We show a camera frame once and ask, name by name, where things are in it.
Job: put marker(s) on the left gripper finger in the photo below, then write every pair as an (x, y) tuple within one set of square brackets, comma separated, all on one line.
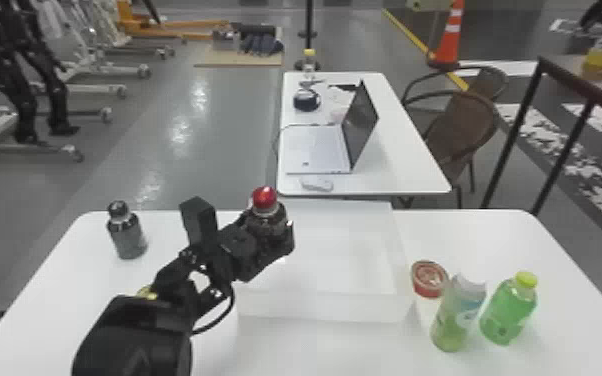
[(241, 227), (284, 237)]

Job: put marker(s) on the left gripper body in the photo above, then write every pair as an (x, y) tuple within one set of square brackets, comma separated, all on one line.
[(240, 257)]

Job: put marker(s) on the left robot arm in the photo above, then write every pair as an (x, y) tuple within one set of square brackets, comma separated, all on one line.
[(138, 336)]

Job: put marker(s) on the clear box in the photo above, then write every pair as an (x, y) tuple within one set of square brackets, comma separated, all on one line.
[(332, 262)]

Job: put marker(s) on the white mouse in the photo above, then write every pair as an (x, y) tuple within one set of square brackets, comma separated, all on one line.
[(316, 184)]

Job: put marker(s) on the white laptop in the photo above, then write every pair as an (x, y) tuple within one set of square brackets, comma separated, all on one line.
[(327, 144)]

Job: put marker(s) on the grey bottle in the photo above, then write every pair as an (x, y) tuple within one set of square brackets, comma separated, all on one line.
[(125, 235)]

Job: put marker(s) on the white side table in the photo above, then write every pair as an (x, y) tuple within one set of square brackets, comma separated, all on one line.
[(385, 152)]

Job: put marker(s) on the black round case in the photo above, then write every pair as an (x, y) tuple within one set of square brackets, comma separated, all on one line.
[(306, 100)]

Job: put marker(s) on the red can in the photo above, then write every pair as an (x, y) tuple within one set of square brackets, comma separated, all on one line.
[(429, 278)]

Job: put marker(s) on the clear bottle with yellow cap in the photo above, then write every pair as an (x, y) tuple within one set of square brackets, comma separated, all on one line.
[(309, 62)]

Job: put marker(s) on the green bottle with white cap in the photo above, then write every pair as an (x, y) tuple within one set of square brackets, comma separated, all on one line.
[(457, 312)]

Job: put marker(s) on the brown chair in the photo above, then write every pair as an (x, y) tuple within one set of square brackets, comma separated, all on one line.
[(461, 134), (490, 81)]

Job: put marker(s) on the orange pallet jack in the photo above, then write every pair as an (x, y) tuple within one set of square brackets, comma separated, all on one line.
[(167, 25)]

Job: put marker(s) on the green bottle with yellow cap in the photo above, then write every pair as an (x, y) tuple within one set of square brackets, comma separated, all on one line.
[(508, 310)]

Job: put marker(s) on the orange cone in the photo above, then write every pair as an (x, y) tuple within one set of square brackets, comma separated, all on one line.
[(450, 34)]

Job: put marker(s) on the dark side table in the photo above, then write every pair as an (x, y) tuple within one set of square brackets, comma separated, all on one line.
[(590, 86)]

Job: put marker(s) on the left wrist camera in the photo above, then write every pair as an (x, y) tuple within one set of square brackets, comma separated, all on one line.
[(199, 221)]

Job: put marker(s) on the black post on round foot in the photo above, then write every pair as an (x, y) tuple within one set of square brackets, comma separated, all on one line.
[(307, 31)]

